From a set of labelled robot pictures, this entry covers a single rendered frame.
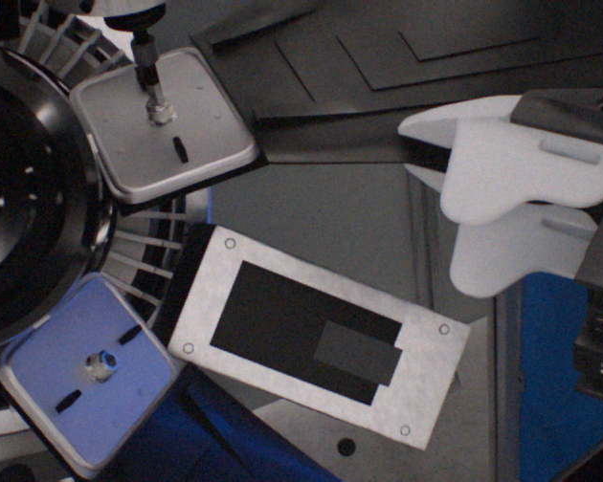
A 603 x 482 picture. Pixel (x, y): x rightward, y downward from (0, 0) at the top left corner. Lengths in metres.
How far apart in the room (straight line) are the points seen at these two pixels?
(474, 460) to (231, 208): 0.55
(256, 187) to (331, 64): 1.02
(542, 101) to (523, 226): 0.06
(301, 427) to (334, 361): 1.25
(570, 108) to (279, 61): 0.14
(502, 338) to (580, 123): 0.85
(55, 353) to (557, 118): 0.23
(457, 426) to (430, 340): 1.21
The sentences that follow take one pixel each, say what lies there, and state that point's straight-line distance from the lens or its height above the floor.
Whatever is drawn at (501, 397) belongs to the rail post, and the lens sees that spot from 1.38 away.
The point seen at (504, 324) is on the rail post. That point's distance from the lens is 1.27.
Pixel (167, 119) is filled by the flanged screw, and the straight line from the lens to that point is 0.52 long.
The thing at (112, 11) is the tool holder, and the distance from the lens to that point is 0.45.
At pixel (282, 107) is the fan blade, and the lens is 0.50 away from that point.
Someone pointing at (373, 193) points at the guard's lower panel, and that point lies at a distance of 1.63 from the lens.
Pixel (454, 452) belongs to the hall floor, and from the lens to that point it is 1.83.
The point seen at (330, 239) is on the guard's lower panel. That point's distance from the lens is 1.65.
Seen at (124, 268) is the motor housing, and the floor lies 1.07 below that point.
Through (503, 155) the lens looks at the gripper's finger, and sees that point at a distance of 0.46.
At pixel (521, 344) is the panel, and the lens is 1.30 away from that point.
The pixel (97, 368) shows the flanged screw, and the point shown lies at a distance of 0.52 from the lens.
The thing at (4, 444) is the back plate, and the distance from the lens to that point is 0.75.
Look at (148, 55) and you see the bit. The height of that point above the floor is 1.22.
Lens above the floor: 1.50
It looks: 45 degrees down
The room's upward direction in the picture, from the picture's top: 10 degrees counter-clockwise
